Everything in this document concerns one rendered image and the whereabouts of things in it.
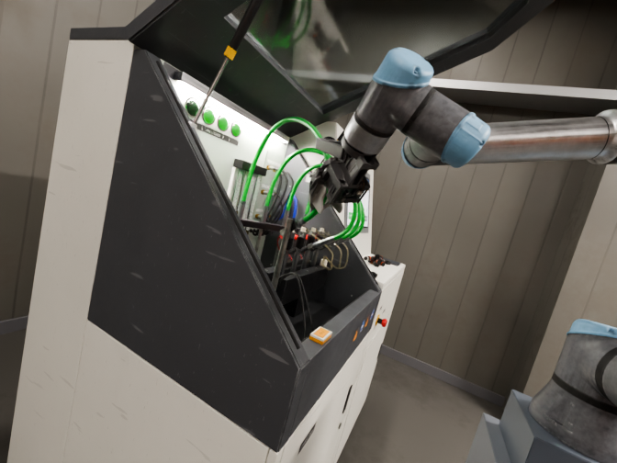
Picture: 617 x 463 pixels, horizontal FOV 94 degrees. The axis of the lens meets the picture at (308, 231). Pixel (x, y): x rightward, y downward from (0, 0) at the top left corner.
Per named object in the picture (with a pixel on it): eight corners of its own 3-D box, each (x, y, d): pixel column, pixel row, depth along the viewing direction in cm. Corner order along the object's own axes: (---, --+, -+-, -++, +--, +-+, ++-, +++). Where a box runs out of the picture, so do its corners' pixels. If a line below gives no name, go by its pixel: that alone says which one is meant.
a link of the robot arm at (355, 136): (347, 106, 50) (384, 112, 53) (336, 128, 53) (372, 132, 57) (364, 135, 46) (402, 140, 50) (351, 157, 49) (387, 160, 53)
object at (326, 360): (288, 439, 53) (310, 359, 51) (269, 426, 54) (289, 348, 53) (368, 333, 109) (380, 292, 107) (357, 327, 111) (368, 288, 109)
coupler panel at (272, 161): (255, 230, 114) (274, 152, 111) (249, 227, 116) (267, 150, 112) (274, 230, 126) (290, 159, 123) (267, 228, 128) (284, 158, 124)
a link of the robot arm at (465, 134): (472, 139, 51) (420, 105, 52) (506, 120, 40) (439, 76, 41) (443, 176, 52) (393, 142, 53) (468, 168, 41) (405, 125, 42)
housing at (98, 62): (41, 580, 82) (137, 25, 65) (-2, 513, 93) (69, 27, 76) (286, 367, 208) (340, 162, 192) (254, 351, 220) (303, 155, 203)
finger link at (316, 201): (307, 225, 65) (326, 198, 59) (299, 204, 68) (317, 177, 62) (319, 225, 67) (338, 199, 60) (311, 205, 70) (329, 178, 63)
